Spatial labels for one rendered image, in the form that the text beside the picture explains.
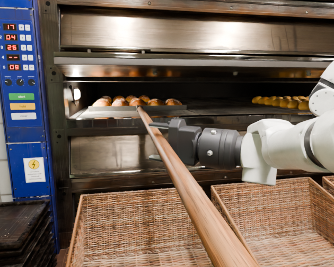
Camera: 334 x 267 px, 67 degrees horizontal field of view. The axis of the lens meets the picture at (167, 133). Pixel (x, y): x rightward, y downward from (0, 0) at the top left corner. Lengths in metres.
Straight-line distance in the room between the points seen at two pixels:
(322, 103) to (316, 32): 0.74
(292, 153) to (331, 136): 0.07
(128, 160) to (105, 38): 0.52
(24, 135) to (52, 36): 0.41
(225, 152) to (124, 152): 0.70
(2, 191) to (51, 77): 0.53
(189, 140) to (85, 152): 0.68
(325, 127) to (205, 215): 0.17
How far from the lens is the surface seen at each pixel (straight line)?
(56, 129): 1.15
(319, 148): 0.34
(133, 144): 1.15
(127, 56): 0.96
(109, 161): 1.15
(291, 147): 0.38
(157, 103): 1.45
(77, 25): 1.15
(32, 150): 1.16
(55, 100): 1.14
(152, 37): 1.12
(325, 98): 0.78
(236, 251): 0.22
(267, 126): 0.48
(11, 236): 0.95
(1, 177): 1.27
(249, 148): 0.52
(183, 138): 0.56
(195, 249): 1.26
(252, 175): 0.52
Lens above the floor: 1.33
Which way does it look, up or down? 11 degrees down
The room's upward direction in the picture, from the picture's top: straight up
